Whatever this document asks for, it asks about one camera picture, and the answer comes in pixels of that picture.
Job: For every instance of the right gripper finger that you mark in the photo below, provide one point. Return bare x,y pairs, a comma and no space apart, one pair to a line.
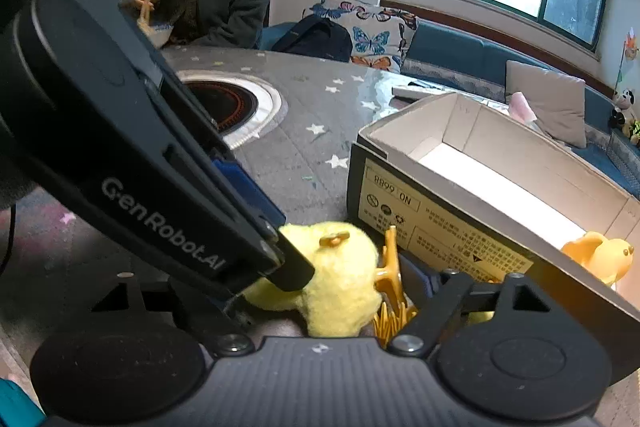
419,280

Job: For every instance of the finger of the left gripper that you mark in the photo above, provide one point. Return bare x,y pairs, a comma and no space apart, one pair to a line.
250,191
289,269

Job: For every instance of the pink plastic bag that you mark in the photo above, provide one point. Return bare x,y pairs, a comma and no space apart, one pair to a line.
520,110

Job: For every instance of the white food bowl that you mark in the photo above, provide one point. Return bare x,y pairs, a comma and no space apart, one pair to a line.
158,35

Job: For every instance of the yellow plush chick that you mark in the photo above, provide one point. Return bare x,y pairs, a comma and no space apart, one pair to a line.
354,285

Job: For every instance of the cardboard shoe box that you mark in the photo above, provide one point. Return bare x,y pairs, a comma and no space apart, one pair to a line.
469,188

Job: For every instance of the blue corner sofa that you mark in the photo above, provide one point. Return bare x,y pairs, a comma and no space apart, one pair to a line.
458,60

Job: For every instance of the panda plush toy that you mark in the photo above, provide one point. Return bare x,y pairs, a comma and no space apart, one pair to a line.
622,106

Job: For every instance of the round table hotpot burner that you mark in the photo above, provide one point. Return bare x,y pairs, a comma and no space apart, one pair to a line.
244,107

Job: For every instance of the orange plush duck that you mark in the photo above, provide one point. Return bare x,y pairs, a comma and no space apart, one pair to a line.
607,259

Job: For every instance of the grey cushion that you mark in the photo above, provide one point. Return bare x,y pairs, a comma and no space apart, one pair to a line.
557,99

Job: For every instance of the dark blue backpack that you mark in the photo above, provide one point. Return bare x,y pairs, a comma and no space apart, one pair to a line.
318,37

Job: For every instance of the butterfly print pillow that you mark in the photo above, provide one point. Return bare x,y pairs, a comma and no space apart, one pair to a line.
381,37

